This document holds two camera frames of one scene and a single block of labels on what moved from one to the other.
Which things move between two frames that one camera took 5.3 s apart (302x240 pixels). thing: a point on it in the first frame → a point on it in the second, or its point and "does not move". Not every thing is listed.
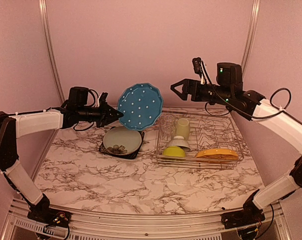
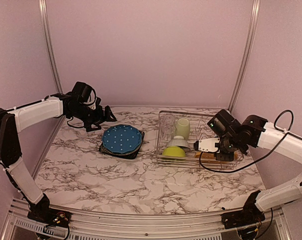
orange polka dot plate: [218, 154] does not move
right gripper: [189, 83] → [229, 157]
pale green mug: [183, 128] does not move
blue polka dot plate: [141, 104] → [122, 138]
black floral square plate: [130, 156] does not move
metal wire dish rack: [198, 140] does not move
